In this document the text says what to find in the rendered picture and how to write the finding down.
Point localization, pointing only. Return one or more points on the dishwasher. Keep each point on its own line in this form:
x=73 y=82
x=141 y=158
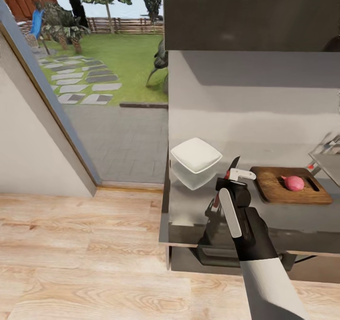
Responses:
x=218 y=261

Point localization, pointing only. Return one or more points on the cutting board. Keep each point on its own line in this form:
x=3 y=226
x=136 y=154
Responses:
x=270 y=183

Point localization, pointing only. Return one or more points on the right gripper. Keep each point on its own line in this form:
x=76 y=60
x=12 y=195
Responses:
x=221 y=182

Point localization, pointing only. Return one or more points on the vidalia onion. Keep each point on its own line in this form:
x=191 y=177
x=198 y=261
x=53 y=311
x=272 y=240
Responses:
x=294 y=183

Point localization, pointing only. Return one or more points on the bowl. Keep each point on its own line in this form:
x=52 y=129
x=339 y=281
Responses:
x=196 y=155

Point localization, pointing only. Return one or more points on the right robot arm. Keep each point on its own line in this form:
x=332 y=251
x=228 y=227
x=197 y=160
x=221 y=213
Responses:
x=270 y=293

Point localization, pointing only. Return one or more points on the cabinet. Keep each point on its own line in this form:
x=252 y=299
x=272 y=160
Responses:
x=252 y=25

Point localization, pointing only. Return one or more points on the parer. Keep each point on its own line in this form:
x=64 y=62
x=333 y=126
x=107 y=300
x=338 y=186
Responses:
x=233 y=165

